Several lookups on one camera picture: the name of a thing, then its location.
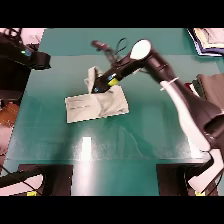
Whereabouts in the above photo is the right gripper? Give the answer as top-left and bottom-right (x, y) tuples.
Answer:
(93, 73), (121, 95)

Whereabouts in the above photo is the white T-shirt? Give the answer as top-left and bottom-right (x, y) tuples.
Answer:
(64, 65), (130, 125)

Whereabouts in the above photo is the cream garment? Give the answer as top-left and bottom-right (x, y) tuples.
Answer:
(194, 27), (224, 48)

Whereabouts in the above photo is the black cable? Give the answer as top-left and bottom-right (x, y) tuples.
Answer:
(115, 37), (130, 57)

